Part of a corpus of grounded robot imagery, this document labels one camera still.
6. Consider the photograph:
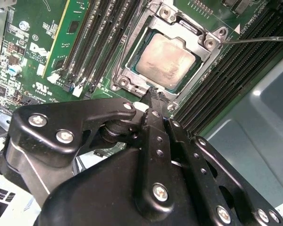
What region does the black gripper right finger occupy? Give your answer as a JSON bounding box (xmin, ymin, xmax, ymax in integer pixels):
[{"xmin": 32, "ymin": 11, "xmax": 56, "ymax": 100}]
[{"xmin": 158, "ymin": 92, "xmax": 283, "ymax": 226}]

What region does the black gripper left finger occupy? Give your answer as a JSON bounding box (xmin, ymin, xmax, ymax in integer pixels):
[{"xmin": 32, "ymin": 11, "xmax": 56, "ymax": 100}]
[{"xmin": 8, "ymin": 86, "xmax": 177, "ymax": 215}]

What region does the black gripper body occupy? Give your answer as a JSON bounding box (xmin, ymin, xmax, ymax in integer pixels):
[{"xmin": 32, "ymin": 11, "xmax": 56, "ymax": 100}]
[{"xmin": 0, "ymin": 136, "xmax": 209, "ymax": 226}]

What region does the metal locking lever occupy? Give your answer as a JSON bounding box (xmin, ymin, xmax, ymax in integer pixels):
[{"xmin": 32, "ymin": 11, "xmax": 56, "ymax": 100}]
[
  {"xmin": 219, "ymin": 35, "xmax": 283, "ymax": 45},
  {"xmin": 115, "ymin": 4, "xmax": 142, "ymax": 82}
]

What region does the silver CPU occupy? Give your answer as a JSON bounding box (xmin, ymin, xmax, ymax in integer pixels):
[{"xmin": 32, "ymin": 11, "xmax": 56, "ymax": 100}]
[{"xmin": 129, "ymin": 29, "xmax": 202, "ymax": 91}]

